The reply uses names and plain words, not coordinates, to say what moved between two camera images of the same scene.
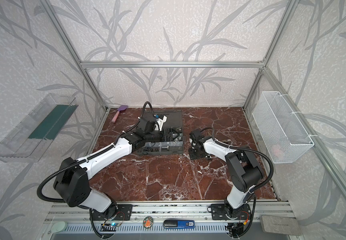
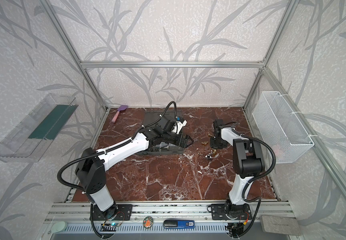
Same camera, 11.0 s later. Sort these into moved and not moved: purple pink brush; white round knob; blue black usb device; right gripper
Moved: right gripper
Not moved: purple pink brush; blue black usb device; white round knob
